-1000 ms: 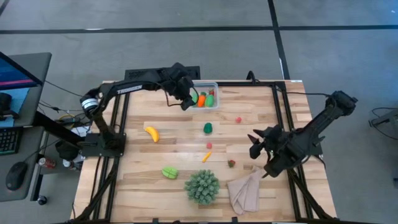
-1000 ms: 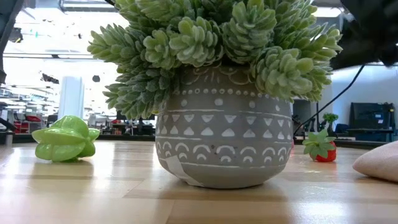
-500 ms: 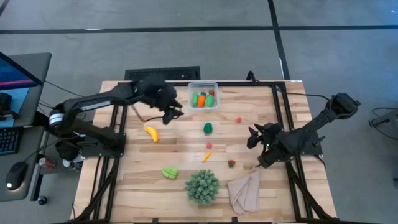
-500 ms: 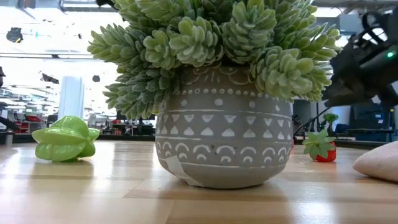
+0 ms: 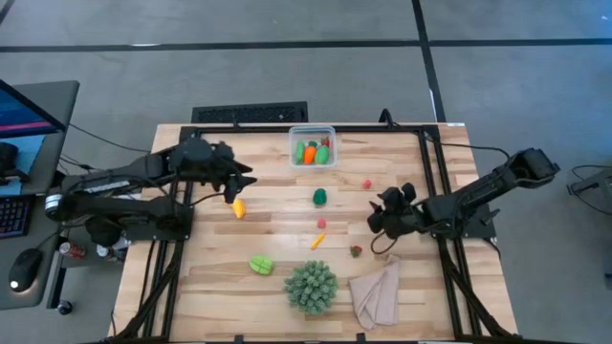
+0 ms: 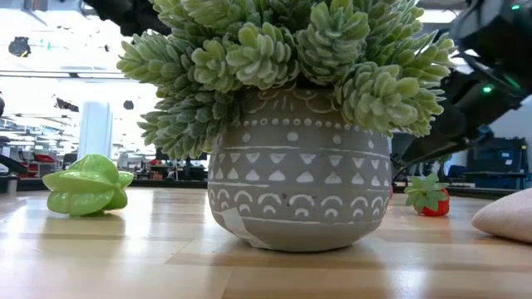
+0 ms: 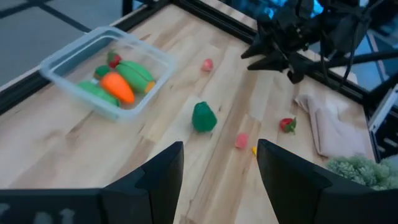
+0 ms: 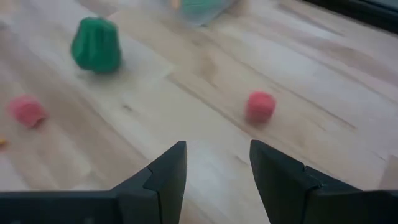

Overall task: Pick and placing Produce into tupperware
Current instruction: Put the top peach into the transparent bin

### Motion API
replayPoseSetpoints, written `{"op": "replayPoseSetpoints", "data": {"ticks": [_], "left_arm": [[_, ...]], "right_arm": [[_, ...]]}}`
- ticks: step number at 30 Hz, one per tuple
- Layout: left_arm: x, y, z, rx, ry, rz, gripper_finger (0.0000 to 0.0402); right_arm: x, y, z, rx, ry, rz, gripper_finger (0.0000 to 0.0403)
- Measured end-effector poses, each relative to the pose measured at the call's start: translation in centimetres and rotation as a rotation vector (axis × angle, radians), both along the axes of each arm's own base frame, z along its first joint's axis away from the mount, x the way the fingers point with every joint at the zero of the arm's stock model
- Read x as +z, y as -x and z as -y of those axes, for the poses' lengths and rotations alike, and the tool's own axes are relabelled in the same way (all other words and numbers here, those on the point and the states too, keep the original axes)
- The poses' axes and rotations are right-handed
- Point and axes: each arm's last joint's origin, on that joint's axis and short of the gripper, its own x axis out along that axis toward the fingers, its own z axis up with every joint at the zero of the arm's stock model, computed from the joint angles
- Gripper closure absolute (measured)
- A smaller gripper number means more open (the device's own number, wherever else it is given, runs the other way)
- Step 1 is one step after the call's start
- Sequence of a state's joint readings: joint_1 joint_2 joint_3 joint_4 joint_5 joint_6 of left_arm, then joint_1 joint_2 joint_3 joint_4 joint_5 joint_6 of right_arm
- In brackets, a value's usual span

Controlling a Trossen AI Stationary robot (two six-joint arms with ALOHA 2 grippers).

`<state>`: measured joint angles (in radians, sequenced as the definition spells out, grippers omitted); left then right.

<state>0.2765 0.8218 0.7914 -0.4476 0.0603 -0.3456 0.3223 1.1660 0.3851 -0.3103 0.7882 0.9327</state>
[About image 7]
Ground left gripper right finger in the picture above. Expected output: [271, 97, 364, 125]
[257, 139, 398, 224]

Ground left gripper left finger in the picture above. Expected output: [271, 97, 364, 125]
[99, 141, 185, 224]

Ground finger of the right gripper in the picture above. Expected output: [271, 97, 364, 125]
[241, 42, 280, 60]
[248, 52, 293, 73]

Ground small red tomato toy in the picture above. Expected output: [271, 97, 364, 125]
[201, 58, 215, 73]

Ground red strawberry toy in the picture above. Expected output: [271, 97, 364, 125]
[279, 116, 298, 135]
[106, 49, 123, 70]

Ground small pink produce toy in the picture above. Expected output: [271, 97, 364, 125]
[234, 133, 250, 150]

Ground green bell pepper toy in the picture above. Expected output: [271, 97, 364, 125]
[191, 101, 218, 134]

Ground orange carrot toy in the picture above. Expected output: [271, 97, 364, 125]
[93, 64, 136, 105]

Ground green cucumber toy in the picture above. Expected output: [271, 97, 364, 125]
[76, 80, 122, 108]

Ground green ridged vegetable toy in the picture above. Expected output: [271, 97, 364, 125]
[115, 60, 157, 95]

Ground clear plastic tupperware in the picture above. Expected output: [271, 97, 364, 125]
[39, 26, 177, 123]

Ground beige folded cloth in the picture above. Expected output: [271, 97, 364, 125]
[293, 93, 368, 159]

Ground green artificial succulent plant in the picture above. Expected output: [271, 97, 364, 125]
[325, 154, 398, 192]

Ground white-edged black equipment box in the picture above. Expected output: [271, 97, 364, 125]
[368, 83, 398, 163]

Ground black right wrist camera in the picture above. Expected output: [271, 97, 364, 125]
[286, 62, 308, 85]

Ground black aluminium table frame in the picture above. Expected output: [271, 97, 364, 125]
[0, 0, 398, 116]

